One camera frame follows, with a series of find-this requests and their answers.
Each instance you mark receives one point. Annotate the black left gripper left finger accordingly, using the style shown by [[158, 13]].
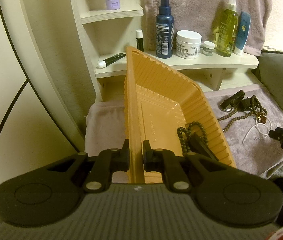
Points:
[[121, 158]]

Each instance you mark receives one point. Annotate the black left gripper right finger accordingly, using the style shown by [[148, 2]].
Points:
[[152, 158]]

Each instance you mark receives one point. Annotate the orange plastic tray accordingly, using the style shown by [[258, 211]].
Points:
[[159, 100]]

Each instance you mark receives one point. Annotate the dark beaded jewelry cluster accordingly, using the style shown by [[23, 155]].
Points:
[[254, 106]]

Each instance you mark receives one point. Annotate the black tube white cap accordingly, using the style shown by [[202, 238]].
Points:
[[110, 60]]

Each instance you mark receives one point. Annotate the white cream jar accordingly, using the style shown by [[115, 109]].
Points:
[[188, 44]]

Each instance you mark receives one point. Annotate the small white green jar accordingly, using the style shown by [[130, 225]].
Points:
[[208, 48]]

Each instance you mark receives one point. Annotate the blue white tube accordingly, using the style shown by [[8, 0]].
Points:
[[243, 31]]

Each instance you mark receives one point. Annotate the black white lip balm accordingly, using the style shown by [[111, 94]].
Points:
[[139, 39]]

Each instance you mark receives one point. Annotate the green oil spray bottle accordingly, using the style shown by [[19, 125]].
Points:
[[228, 29]]

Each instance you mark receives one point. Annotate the blue spray bottle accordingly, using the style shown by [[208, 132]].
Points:
[[164, 31]]

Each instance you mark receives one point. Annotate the pink hanging towel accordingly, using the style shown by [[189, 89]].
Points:
[[204, 16]]

